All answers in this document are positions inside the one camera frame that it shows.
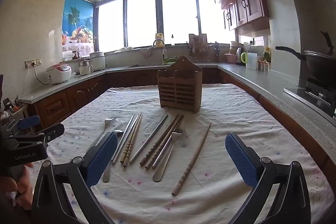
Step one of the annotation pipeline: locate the person's left hand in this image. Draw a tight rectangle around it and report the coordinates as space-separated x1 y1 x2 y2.
0 161 35 212

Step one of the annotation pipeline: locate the small white electric pot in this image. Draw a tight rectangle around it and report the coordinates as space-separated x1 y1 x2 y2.
77 59 94 76

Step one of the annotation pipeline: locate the steel kitchen faucet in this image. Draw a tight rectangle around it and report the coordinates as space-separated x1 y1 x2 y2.
152 38 167 62

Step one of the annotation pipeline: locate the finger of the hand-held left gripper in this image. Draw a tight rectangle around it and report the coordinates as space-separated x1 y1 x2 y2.
10 123 65 148
1 115 41 136

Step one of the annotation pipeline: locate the steel spoon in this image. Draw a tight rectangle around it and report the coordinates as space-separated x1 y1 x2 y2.
102 130 124 183

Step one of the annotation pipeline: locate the dish rack with utensils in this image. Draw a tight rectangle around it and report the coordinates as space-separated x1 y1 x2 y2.
187 33 212 61

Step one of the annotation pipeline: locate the row of spice jars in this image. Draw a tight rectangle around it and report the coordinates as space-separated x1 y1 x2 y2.
257 60 271 73

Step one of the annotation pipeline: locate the white and red rice cooker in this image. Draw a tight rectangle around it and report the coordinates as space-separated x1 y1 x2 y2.
46 64 72 85

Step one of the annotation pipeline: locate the beige stacked pot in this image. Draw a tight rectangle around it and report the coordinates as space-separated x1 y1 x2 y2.
229 41 245 55

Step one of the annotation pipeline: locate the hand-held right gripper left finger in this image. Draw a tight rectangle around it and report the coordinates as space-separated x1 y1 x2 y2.
31 131 119 224

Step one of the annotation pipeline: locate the wooden utensil holder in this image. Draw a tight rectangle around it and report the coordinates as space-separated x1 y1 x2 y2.
157 56 203 114

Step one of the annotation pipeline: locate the black wok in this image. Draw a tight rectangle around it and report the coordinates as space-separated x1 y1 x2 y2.
275 31 336 83

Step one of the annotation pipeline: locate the pink bowl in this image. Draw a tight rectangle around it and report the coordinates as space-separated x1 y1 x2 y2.
224 53 238 64

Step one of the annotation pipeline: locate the black power cable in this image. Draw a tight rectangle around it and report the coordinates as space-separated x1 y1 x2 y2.
26 66 51 86

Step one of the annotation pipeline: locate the wall power outlet strip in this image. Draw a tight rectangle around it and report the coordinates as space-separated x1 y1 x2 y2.
25 58 43 69

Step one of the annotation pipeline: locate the white printed tablecloth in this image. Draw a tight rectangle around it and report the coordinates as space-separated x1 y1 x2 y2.
25 84 329 224

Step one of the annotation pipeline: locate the gas stove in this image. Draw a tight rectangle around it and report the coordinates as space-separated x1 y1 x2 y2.
283 77 336 120

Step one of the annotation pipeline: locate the white electric cooker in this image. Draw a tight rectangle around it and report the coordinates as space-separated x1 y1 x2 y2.
89 51 107 72

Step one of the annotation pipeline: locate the beach and fruit poster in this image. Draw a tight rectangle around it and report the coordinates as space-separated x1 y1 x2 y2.
62 0 95 53

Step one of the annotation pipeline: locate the steel fork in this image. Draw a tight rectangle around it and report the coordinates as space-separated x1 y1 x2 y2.
92 118 117 147
152 129 187 182

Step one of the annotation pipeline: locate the kitchen window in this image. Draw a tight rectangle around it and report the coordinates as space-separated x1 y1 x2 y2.
94 0 237 53

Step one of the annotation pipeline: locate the white pitcher with green handle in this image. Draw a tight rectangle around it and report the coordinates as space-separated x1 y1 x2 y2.
240 52 258 70

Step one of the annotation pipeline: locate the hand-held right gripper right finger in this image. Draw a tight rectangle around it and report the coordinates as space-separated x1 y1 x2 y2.
225 132 313 224

